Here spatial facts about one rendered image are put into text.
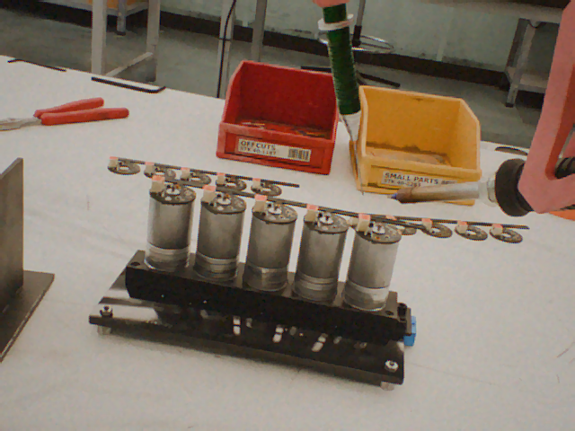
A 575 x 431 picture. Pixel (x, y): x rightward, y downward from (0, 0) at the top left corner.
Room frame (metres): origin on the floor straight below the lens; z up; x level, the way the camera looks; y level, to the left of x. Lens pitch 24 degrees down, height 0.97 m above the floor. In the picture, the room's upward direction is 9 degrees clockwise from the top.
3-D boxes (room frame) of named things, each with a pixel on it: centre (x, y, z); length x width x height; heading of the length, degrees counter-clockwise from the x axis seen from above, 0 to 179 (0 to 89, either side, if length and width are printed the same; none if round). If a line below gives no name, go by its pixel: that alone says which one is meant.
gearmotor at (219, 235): (0.37, 0.04, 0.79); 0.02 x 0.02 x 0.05
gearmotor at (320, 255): (0.37, -0.02, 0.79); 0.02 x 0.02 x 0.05
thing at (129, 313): (0.35, 0.01, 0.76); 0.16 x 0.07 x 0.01; 86
